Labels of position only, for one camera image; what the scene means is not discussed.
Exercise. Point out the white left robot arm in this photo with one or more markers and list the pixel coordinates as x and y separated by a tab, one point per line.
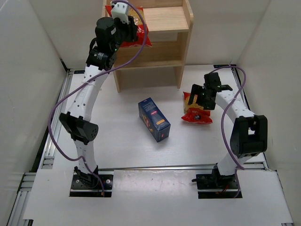
110	35

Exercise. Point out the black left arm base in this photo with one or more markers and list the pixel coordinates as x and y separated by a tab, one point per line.
87	185

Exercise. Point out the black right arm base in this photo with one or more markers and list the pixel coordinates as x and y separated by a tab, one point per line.
217	186

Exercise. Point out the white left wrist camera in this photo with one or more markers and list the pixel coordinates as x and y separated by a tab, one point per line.
120	10

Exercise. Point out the wooden three-tier shelf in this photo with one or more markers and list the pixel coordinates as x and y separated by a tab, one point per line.
170	24

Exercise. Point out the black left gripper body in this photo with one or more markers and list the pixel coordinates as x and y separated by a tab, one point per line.
131	29

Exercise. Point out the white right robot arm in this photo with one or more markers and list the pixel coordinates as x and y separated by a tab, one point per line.
249	135

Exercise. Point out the blue pasta box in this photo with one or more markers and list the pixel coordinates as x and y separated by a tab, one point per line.
154	119

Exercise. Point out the aluminium rail frame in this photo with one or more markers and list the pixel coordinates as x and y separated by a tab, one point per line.
152	180

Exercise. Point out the red pasta bag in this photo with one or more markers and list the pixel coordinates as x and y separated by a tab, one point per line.
195	113
140	31

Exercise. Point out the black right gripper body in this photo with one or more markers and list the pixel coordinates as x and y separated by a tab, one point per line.
196	94

